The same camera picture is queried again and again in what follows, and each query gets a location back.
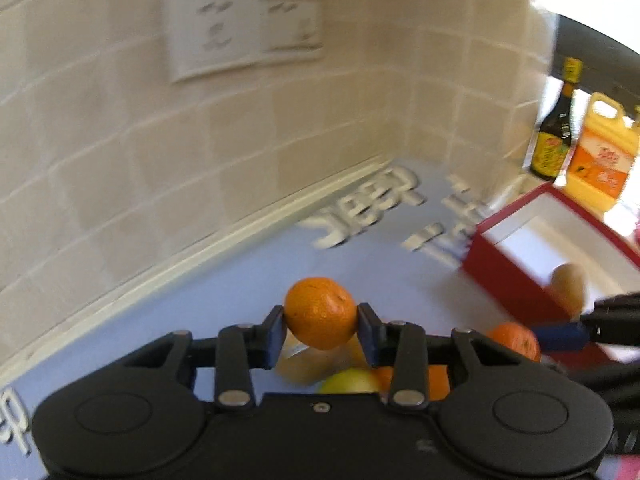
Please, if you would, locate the mandarin orange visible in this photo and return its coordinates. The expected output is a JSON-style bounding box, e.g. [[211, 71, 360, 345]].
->
[[487, 322, 540, 362], [283, 276, 358, 351]]

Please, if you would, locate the brown potato large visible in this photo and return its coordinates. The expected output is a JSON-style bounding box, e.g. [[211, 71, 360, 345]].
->
[[546, 263, 588, 318]]

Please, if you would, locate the green apple pale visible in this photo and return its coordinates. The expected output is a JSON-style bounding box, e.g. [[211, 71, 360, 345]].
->
[[318, 368, 380, 394]]

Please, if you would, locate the large orange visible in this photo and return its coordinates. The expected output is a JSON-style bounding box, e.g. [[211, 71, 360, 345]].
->
[[372, 365, 450, 401]]

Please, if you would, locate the red white cardboard box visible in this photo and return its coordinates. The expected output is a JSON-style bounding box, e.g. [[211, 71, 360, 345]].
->
[[462, 184, 639, 327]]

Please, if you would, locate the yellow detergent jug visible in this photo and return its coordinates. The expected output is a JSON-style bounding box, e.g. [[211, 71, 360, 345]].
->
[[564, 92, 639, 214]]

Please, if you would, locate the dark soy sauce bottle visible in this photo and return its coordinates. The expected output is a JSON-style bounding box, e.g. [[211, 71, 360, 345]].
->
[[529, 58, 582, 181]]

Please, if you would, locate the white wall socket left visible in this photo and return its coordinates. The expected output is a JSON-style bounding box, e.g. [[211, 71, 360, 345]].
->
[[163, 0, 260, 82]]

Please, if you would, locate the white wall socket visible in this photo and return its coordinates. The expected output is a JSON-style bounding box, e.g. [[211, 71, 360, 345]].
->
[[259, 0, 323, 65], [163, 0, 260, 82]]

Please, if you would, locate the white wall socket right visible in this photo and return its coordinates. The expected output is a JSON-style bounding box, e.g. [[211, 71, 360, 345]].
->
[[259, 0, 323, 65]]

